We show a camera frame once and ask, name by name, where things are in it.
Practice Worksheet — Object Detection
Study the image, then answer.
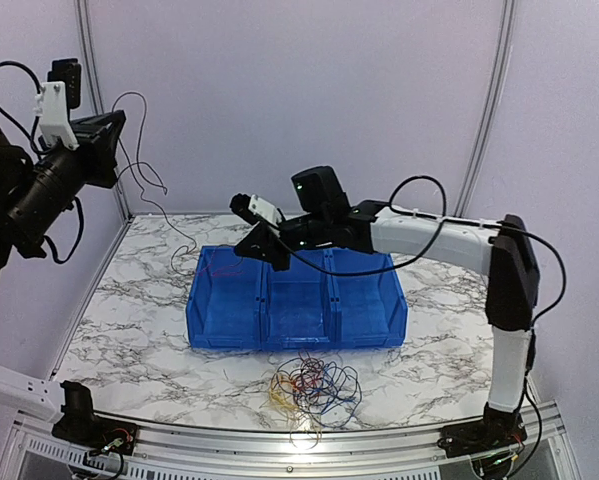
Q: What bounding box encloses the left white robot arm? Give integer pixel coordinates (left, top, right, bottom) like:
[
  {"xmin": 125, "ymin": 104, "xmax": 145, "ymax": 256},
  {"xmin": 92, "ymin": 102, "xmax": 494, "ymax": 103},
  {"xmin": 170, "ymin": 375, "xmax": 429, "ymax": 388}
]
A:
[{"xmin": 0, "ymin": 110, "xmax": 126, "ymax": 445}]

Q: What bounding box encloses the aluminium frame post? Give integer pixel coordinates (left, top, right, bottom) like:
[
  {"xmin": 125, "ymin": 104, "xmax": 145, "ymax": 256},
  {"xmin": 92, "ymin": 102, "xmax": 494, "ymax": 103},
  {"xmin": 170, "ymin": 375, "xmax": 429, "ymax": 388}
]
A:
[
  {"xmin": 453, "ymin": 0, "xmax": 518, "ymax": 217},
  {"xmin": 73, "ymin": 0, "xmax": 133, "ymax": 221}
]

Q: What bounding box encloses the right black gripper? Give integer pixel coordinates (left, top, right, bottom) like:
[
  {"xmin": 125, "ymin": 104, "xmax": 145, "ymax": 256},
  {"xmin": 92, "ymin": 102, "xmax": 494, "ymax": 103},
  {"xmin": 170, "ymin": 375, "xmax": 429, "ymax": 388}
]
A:
[{"xmin": 235, "ymin": 209, "xmax": 330, "ymax": 271}]

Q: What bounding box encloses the right aluminium frame post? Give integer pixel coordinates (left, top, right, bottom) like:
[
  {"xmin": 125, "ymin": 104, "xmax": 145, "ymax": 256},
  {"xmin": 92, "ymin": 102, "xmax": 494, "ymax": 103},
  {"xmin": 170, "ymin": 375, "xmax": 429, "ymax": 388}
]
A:
[{"xmin": 453, "ymin": 0, "xmax": 518, "ymax": 217}]

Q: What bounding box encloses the blue cable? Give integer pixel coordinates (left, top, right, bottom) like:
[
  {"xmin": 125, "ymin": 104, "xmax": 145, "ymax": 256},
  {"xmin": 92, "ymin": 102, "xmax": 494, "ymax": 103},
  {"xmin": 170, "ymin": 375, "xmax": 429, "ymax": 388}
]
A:
[{"xmin": 271, "ymin": 357, "xmax": 364, "ymax": 431}]

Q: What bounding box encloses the right blue storage bin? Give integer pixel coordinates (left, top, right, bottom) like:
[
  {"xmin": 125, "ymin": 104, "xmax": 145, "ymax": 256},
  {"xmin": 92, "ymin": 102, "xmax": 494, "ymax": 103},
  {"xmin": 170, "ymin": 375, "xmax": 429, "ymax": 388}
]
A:
[{"xmin": 329, "ymin": 249, "xmax": 408, "ymax": 350}]

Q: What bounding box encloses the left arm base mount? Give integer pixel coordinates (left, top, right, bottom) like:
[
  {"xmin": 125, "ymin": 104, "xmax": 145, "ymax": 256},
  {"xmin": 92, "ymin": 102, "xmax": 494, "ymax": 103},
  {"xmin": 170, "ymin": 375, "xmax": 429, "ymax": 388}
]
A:
[{"xmin": 52, "ymin": 381, "xmax": 139, "ymax": 455}]

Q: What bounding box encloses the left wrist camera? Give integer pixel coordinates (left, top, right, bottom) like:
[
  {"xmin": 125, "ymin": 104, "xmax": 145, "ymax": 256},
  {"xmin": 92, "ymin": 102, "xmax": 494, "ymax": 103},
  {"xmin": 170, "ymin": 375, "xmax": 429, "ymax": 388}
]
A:
[{"xmin": 32, "ymin": 58, "xmax": 82, "ymax": 155}]

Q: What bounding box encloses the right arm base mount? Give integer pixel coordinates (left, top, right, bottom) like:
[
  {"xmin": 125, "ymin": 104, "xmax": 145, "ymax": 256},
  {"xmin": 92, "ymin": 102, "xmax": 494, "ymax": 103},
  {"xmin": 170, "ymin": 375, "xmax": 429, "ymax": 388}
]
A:
[{"xmin": 437, "ymin": 404, "xmax": 527, "ymax": 458}]

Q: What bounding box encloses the left blue storage bin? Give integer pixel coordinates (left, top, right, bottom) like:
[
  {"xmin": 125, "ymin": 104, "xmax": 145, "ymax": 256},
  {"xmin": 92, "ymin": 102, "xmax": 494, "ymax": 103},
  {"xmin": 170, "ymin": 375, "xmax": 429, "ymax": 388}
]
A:
[{"xmin": 186, "ymin": 246, "xmax": 262, "ymax": 350}]

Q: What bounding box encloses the left aluminium frame post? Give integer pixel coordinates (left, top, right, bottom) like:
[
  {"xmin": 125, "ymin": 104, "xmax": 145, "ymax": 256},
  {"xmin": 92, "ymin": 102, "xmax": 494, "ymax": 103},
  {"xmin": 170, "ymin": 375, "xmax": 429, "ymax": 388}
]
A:
[{"xmin": 73, "ymin": 0, "xmax": 133, "ymax": 221}]

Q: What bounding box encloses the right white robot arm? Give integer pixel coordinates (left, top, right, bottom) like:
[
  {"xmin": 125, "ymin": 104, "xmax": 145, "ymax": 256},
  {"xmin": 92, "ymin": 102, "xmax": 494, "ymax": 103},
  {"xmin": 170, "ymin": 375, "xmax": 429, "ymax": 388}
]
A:
[{"xmin": 230, "ymin": 166, "xmax": 540, "ymax": 448}]

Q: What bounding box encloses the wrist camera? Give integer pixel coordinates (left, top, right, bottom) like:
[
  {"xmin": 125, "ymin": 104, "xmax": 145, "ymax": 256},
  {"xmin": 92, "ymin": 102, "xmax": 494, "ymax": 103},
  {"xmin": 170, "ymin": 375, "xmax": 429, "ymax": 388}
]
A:
[
  {"xmin": 32, "ymin": 58, "xmax": 82, "ymax": 155},
  {"xmin": 229, "ymin": 193, "xmax": 284, "ymax": 227}
]

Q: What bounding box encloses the aluminium front rail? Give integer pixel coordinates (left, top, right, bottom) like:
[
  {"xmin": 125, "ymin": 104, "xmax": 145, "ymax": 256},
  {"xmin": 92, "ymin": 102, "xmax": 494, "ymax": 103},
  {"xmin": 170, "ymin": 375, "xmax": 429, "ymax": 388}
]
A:
[{"xmin": 8, "ymin": 412, "xmax": 580, "ymax": 480}]

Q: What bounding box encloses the middle blue storage bin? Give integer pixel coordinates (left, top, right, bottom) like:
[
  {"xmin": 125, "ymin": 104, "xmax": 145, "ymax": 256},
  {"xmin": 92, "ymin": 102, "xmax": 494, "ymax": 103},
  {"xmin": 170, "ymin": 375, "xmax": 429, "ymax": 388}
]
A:
[{"xmin": 260, "ymin": 250, "xmax": 336, "ymax": 352}]

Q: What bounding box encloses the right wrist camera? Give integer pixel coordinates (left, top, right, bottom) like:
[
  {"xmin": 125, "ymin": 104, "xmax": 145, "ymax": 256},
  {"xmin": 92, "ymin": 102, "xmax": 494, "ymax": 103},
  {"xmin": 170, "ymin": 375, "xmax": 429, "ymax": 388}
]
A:
[{"xmin": 229, "ymin": 193, "xmax": 284, "ymax": 227}]

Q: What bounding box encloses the blue storage bin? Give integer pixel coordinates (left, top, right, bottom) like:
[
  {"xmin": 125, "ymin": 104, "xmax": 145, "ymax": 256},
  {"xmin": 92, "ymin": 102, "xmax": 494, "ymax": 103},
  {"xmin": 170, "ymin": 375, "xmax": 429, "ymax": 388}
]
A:
[
  {"xmin": 186, "ymin": 246, "xmax": 262, "ymax": 350},
  {"xmin": 329, "ymin": 249, "xmax": 408, "ymax": 350},
  {"xmin": 260, "ymin": 250, "xmax": 336, "ymax": 352}
]

